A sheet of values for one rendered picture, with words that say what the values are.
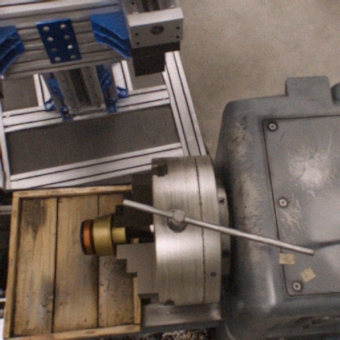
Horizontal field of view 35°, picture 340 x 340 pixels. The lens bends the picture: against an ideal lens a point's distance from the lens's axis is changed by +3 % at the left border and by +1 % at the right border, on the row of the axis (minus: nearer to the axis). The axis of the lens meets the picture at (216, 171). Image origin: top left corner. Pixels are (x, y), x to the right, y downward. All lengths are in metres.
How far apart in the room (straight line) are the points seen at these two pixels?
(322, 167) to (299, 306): 0.27
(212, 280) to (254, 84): 1.68
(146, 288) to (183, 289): 0.09
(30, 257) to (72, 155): 0.89
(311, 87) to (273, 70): 1.54
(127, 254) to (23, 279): 0.34
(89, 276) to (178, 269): 0.38
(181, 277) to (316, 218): 0.28
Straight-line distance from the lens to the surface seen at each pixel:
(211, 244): 0.99
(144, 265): 1.10
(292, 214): 0.99
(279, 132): 1.05
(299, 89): 1.11
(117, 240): 1.12
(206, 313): 1.32
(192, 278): 1.02
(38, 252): 1.37
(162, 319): 1.32
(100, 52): 1.62
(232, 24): 2.79
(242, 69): 2.64
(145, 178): 1.06
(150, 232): 1.18
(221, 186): 1.09
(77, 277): 1.34
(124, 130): 2.22
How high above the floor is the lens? 2.18
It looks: 67 degrees down
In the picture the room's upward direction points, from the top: 10 degrees clockwise
